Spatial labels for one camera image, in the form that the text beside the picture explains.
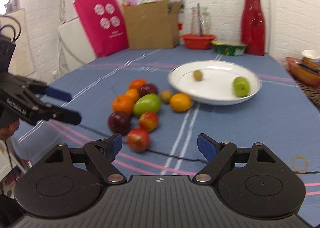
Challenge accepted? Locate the dark plum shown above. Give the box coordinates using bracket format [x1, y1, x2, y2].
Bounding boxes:
[138, 83, 158, 97]
[107, 112, 131, 135]

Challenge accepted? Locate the red small apple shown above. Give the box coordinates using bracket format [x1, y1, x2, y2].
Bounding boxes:
[126, 128, 150, 152]

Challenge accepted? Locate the stemmed orange mandarin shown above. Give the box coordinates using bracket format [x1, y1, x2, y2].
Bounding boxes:
[111, 86, 135, 116]

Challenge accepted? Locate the red-yellow small apple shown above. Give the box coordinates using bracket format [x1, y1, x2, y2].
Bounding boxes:
[138, 112, 159, 132]

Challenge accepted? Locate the small yellow-orange citrus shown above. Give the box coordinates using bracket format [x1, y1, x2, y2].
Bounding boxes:
[169, 93, 193, 113]

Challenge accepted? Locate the small orange with leaf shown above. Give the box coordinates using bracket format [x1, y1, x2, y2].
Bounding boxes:
[125, 89, 140, 104]

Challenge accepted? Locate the oblong green jujube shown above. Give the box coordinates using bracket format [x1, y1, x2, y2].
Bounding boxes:
[133, 93, 162, 117]

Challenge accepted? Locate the round green jujube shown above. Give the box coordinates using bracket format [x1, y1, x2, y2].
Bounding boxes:
[233, 77, 250, 98]

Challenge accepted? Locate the large orange mandarin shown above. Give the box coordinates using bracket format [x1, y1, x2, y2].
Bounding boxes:
[129, 79, 148, 90]

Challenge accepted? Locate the small longan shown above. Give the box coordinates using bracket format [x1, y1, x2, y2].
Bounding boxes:
[160, 90, 173, 104]

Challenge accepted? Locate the yellow-brown longan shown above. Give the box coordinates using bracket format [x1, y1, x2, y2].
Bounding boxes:
[193, 70, 203, 81]

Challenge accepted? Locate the person left hand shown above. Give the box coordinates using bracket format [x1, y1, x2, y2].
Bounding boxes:
[0, 120, 20, 141]

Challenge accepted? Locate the white appliance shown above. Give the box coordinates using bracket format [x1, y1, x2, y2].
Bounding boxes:
[58, 0, 96, 71]

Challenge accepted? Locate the white round plate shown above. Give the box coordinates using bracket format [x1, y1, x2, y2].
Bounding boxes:
[168, 60, 262, 106]

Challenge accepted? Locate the blue striped tablecloth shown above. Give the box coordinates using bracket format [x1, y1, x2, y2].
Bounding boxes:
[12, 47, 319, 227]

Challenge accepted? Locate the rubber band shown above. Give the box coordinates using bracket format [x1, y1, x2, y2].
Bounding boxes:
[292, 155, 310, 174]

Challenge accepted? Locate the pink tote bag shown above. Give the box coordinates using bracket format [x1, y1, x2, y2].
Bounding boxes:
[74, 0, 129, 56]

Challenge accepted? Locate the green foil bowl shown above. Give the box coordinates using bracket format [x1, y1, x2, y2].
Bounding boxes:
[211, 40, 247, 56]

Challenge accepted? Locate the red plastic basket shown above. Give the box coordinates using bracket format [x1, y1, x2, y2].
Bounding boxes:
[180, 34, 217, 50]

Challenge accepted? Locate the brown cardboard box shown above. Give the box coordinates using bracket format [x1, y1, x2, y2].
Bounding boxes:
[124, 1, 181, 49]

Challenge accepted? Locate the brown wooden tray bowl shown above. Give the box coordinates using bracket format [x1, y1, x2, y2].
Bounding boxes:
[286, 57, 319, 87]

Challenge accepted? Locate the red thermos jug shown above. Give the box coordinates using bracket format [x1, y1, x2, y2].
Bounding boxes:
[241, 0, 266, 56]

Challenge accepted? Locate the glass pitcher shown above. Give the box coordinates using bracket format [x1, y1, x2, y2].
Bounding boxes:
[191, 7, 211, 35]

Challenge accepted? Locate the black cable on table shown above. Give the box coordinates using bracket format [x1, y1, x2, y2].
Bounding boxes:
[80, 123, 320, 174]

